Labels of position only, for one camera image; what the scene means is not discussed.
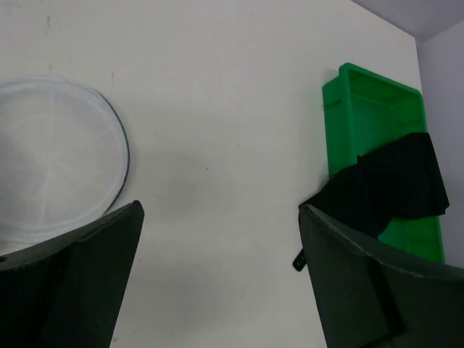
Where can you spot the green plastic tray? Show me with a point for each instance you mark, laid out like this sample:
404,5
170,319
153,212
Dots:
364,111

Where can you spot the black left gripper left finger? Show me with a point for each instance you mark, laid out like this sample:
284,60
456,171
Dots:
67,291

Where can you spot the black bra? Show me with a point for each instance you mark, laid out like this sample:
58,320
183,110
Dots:
380,211

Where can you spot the white mesh laundry bag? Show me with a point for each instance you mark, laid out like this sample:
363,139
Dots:
65,158

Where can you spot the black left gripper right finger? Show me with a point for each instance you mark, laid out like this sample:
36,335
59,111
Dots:
370,294

